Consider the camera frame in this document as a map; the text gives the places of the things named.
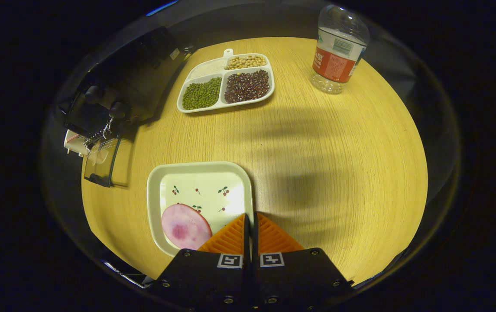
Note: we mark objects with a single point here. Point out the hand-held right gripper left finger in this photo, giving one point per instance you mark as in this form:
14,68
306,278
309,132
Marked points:
204,277

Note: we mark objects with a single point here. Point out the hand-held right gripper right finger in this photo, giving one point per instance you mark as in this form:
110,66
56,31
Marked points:
295,277

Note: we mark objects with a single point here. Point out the pink ham slice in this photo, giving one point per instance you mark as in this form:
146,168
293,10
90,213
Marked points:
185,227

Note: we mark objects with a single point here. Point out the white square cherry-print plate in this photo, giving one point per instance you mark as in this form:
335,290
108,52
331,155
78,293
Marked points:
204,182

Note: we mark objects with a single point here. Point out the black electric oven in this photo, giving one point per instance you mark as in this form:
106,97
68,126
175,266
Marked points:
131,78

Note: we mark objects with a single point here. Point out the pile of green mung beans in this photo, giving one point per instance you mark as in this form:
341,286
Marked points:
201,93

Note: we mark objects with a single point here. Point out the pile of red beans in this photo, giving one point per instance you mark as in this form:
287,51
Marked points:
248,86

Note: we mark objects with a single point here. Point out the white divided tray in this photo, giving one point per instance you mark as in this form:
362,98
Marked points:
222,80

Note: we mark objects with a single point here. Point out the pile of white rice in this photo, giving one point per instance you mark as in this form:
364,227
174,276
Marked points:
206,69

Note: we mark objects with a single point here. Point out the pile of soybeans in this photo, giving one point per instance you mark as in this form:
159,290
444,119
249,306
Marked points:
245,62

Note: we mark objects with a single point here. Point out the clear plastic water bottle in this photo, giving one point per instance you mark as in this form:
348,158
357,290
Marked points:
338,52

